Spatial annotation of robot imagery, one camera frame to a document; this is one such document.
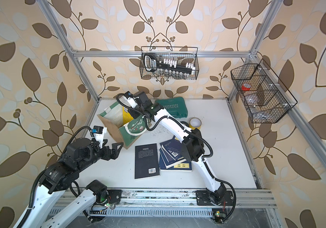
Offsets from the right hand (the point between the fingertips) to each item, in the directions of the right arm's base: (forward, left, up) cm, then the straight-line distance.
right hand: (131, 108), depth 87 cm
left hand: (-25, +4, +5) cm, 26 cm away
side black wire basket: (-7, -74, +11) cm, 75 cm away
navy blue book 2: (-29, -21, -16) cm, 40 cm away
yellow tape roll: (+3, -43, -22) cm, 48 cm away
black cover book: (-27, -8, -21) cm, 35 cm away
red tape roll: (+3, -68, +11) cm, 69 cm away
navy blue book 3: (-30, -32, -19) cm, 48 cm away
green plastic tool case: (+15, -29, -17) cm, 36 cm away
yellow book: (+1, +5, -9) cm, 10 cm away
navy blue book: (-22, -25, -15) cm, 37 cm away
